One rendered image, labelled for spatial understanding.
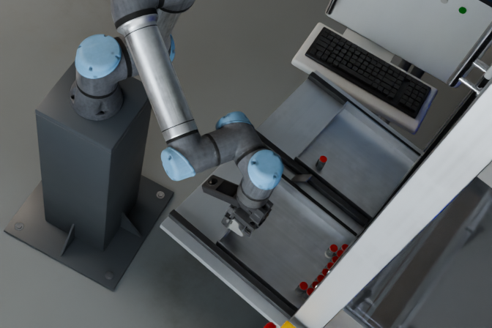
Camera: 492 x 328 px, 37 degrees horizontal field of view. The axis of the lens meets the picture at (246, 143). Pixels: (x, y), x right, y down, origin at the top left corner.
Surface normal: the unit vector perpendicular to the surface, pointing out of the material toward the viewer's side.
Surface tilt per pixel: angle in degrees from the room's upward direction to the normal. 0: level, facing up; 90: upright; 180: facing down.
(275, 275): 0
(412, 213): 90
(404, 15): 90
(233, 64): 0
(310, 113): 0
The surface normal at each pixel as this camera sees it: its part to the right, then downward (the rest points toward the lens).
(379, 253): -0.62, 0.61
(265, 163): 0.22, -0.48
